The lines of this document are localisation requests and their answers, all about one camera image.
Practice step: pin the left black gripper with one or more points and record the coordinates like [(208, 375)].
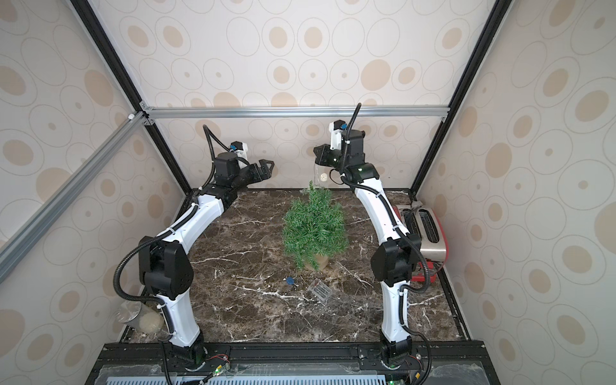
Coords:
[(266, 173)]

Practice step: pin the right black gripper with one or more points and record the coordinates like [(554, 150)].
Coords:
[(325, 156)]

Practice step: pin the small green christmas tree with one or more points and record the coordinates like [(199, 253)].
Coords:
[(339, 241)]

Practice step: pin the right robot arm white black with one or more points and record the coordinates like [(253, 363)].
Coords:
[(398, 264)]

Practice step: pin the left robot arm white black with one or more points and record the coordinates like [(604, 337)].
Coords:
[(164, 267)]

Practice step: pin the red silver toaster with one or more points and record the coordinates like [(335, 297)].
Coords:
[(423, 222)]

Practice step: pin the clear plastic battery box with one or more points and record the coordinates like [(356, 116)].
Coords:
[(320, 291)]

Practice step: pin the clear jar silver lid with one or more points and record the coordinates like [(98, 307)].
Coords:
[(140, 317)]

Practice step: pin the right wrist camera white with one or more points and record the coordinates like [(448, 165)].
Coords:
[(337, 128)]

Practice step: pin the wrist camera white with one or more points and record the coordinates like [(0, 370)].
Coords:
[(240, 148), (337, 128)]

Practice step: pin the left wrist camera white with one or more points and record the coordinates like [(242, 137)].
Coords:
[(240, 148)]

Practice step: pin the horizontal aluminium frame bar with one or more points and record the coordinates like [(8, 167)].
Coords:
[(294, 112)]

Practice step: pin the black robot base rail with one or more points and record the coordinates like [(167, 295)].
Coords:
[(455, 362)]

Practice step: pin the left diagonal aluminium frame bar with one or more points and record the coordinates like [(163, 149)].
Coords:
[(31, 232)]

